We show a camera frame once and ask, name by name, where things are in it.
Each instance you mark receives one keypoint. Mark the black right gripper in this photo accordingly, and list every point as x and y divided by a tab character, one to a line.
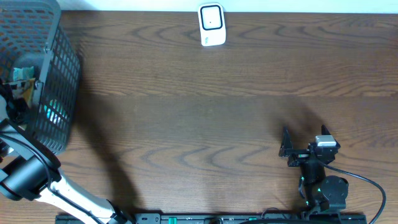
299	155

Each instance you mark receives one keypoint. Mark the yellow snack bag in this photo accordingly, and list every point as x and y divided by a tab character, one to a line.
23	89

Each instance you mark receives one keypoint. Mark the green tissue pack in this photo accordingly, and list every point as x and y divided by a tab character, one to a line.
25	73

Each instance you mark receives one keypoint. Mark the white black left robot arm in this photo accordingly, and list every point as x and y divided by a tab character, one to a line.
36	174

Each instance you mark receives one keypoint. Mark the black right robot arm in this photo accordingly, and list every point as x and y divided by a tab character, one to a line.
323	193

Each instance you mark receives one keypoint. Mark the white barcode scanner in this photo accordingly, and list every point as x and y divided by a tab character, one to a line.
212	24

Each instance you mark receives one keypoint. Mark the teal item behind basket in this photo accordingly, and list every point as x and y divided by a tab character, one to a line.
55	112

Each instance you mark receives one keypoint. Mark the dark grey plastic basket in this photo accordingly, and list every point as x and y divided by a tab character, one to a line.
32	36

